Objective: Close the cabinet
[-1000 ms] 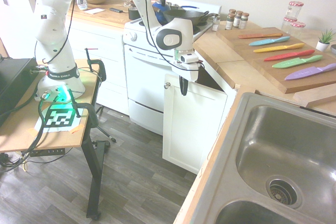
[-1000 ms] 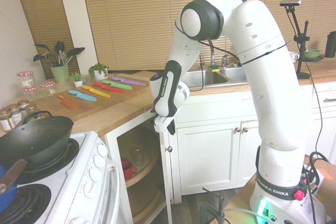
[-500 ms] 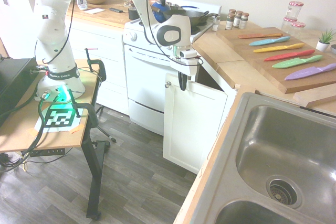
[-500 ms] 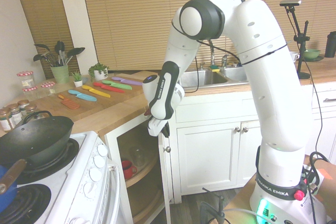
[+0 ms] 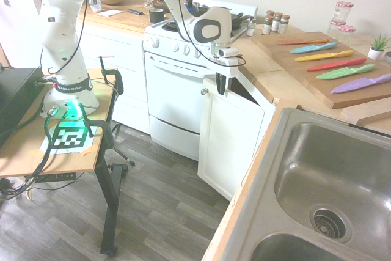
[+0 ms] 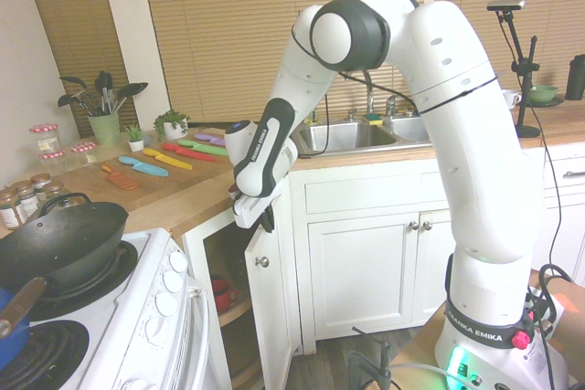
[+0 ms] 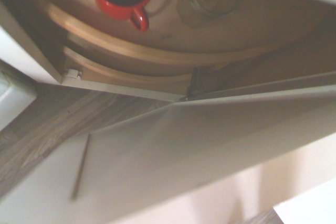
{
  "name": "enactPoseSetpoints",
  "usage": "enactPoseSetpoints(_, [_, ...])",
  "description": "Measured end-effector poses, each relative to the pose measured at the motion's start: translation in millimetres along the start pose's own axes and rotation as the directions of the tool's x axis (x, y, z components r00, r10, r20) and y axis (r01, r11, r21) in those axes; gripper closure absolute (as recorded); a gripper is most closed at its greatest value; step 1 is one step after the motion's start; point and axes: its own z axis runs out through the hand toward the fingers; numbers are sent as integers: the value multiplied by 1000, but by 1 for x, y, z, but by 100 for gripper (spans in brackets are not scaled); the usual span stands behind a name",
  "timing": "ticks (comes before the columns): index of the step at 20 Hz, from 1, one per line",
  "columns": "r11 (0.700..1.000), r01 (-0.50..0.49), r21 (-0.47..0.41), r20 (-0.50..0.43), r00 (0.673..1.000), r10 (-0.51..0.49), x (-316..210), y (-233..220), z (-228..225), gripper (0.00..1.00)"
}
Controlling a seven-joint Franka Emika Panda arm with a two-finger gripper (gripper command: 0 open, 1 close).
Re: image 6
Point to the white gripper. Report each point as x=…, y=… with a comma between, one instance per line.
x=249, y=212

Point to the white corner cabinet door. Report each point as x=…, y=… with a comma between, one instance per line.
x=269, y=317

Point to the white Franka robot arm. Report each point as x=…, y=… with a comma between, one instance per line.
x=480, y=157

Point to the white sink cabinet door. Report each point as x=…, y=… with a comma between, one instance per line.
x=434, y=280
x=361, y=271

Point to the metal cabinet knob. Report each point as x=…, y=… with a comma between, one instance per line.
x=427, y=225
x=412, y=225

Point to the metal corner door knob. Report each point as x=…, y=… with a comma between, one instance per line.
x=262, y=261

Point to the red mug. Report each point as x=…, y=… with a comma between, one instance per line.
x=221, y=296

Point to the green knife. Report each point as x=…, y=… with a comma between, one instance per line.
x=203, y=147

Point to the purple knife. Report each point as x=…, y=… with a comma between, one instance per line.
x=210, y=139

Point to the white stove knob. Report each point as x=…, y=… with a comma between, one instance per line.
x=177, y=262
x=133, y=384
x=173, y=281
x=157, y=329
x=165, y=304

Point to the wooden lazy susan shelf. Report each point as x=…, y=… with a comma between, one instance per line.
x=237, y=314
x=247, y=376

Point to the red knife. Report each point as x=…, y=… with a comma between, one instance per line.
x=189, y=152

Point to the white false drawer front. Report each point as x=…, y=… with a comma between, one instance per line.
x=365, y=191

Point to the yellow knife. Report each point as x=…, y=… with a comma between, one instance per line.
x=169, y=159

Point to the stainless steel double sink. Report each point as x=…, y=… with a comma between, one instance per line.
x=356, y=136

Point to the blue knife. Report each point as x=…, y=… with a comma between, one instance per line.
x=144, y=166

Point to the bushy plant in white pot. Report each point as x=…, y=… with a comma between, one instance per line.
x=173, y=124

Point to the yellow green sponge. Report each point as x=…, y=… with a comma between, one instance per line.
x=374, y=119

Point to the small plant in white pot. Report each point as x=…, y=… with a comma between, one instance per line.
x=135, y=139

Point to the chrome faucet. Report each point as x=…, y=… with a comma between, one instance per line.
x=369, y=98

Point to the white electric stove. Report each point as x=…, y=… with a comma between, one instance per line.
x=137, y=317

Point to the small orange knife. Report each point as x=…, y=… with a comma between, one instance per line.
x=109, y=169

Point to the chrome sink sprayer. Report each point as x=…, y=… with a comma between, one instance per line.
x=391, y=104

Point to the black table clamp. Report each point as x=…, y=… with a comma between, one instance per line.
x=370, y=362

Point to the green utensil holder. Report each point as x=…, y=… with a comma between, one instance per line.
x=105, y=130

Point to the black ladle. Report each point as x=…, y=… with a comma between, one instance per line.
x=132, y=88

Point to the wide wooden window blind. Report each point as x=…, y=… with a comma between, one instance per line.
x=219, y=34

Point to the small jar red checked lid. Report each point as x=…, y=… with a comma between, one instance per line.
x=52, y=164
x=83, y=154

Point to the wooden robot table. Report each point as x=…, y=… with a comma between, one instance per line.
x=411, y=353

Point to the black tongs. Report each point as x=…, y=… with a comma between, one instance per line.
x=104, y=86

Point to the spice jar brown lid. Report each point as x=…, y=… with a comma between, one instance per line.
x=40, y=182
x=54, y=190
x=26, y=200
x=10, y=212

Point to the black cooking spoon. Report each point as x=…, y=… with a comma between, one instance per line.
x=66, y=100

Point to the large jar red checked lid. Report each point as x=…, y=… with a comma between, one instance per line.
x=45, y=139

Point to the black slotted turner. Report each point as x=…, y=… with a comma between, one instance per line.
x=73, y=81

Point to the narrow wooden window blind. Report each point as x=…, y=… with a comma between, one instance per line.
x=77, y=43

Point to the black coil burner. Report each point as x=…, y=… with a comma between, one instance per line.
x=41, y=358

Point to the white mug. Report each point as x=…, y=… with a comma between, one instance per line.
x=512, y=98

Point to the blue pot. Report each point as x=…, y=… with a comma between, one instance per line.
x=13, y=340

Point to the pink round knob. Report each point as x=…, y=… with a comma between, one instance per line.
x=521, y=340

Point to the green bowl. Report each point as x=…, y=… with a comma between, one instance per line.
x=543, y=93

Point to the black tumbler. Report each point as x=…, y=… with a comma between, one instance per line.
x=576, y=79

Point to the white corner cabinet frame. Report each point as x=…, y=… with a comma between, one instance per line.
x=194, y=262

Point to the black camera stand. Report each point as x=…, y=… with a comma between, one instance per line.
x=525, y=88

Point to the black exterior camera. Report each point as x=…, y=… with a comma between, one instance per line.
x=505, y=5

